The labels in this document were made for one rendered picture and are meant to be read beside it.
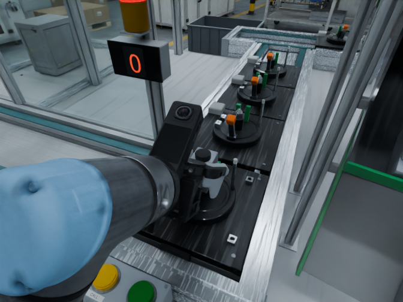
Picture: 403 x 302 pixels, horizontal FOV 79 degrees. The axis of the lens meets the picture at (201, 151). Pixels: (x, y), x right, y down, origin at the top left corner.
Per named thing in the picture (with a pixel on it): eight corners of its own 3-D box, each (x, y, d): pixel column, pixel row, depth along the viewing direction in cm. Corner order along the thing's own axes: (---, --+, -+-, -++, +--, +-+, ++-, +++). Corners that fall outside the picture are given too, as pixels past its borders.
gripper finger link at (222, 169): (209, 171, 43) (174, 171, 36) (211, 162, 43) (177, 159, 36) (231, 180, 40) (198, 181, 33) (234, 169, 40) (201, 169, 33)
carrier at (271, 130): (268, 177, 60) (279, 136, 52) (181, 153, 67) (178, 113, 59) (283, 126, 77) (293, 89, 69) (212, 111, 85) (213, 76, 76)
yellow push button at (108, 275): (109, 297, 40) (106, 292, 38) (89, 287, 41) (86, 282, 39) (124, 274, 42) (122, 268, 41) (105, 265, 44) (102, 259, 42)
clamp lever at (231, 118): (234, 138, 65) (233, 121, 58) (227, 136, 65) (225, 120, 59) (238, 127, 66) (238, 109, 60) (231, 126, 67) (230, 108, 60)
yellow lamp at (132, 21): (141, 33, 46) (136, 3, 43) (119, 31, 47) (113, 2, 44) (155, 27, 49) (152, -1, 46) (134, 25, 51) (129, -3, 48)
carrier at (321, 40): (363, 54, 128) (373, 28, 120) (314, 48, 135) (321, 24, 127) (360, 41, 145) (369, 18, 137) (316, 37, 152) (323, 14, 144)
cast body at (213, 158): (207, 193, 47) (207, 167, 42) (186, 187, 48) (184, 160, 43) (221, 166, 53) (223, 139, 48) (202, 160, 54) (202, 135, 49)
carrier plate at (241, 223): (240, 276, 42) (241, 270, 41) (125, 228, 49) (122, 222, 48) (267, 181, 59) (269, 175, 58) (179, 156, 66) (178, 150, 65)
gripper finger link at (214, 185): (220, 193, 47) (188, 196, 40) (227, 163, 46) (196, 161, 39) (233, 198, 45) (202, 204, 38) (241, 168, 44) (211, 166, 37)
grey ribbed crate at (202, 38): (250, 60, 215) (254, 32, 200) (186, 51, 233) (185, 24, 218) (261, 46, 245) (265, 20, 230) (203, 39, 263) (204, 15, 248)
